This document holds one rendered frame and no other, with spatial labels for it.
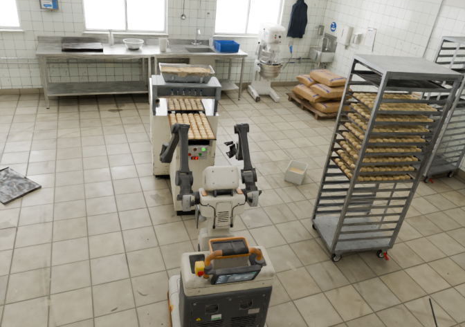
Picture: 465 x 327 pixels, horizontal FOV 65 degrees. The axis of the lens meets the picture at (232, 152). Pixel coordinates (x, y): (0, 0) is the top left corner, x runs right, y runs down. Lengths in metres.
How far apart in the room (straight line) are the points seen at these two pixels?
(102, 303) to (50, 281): 0.49
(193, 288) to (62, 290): 1.40
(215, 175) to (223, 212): 0.24
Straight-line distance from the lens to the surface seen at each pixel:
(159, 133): 4.07
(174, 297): 2.77
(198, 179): 3.58
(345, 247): 3.63
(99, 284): 3.27
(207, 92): 4.03
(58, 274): 3.42
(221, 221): 2.32
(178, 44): 7.03
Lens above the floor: 2.41
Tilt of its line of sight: 28 degrees down
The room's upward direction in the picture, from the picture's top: 6 degrees clockwise
